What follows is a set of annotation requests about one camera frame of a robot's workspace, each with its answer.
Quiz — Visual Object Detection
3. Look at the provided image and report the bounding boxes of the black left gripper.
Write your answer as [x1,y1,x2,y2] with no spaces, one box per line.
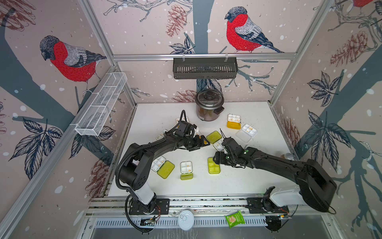
[182,135,210,151]

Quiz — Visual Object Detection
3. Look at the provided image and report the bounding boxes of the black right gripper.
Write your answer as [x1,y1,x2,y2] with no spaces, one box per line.
[211,150,237,166]

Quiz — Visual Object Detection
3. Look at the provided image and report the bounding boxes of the large green pillbox front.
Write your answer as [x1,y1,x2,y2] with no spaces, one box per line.
[208,157,220,174]

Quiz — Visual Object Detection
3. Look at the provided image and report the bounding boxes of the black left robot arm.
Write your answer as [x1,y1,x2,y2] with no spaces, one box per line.
[115,132,210,206]

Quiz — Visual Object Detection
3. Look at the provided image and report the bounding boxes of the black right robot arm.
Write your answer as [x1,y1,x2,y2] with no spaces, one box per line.
[213,137,337,213]

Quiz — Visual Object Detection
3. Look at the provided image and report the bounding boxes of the clear white pillbox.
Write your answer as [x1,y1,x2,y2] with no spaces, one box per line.
[236,123,257,142]

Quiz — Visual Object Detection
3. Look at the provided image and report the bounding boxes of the small green pillbox front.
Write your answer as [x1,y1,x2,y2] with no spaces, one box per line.
[180,161,194,181]

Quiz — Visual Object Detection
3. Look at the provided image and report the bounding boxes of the yellow pillbox back right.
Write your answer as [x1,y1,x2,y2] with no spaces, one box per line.
[226,114,241,130]

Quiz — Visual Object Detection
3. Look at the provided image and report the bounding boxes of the yellow pillbox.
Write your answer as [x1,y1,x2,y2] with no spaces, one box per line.
[226,114,241,130]
[176,117,190,124]

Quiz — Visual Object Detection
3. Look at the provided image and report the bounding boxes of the yellow pillbox back left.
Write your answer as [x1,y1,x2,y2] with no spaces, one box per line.
[176,117,190,124]

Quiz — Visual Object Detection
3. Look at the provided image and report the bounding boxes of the silver rice cooker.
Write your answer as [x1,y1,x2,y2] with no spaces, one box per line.
[195,89,224,121]

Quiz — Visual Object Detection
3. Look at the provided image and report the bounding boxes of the small white cup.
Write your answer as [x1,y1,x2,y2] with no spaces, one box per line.
[282,153,295,160]

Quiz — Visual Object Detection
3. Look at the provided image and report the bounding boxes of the green snack packet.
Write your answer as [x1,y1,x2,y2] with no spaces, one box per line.
[225,211,245,229]

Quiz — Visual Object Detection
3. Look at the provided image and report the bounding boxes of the white round lid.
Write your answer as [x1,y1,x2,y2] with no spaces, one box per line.
[178,210,195,231]

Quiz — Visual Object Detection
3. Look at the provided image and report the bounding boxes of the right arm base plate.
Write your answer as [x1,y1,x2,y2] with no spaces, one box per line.
[245,186,289,214]

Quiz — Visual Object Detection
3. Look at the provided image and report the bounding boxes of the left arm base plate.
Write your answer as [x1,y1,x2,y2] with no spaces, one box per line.
[127,198,170,215]

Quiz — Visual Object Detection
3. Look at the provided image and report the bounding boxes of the black hanging wire basket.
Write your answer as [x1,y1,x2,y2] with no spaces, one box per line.
[173,57,238,80]

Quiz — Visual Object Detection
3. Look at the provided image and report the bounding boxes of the white wire mesh shelf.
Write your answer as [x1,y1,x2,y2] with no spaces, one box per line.
[75,72,127,136]

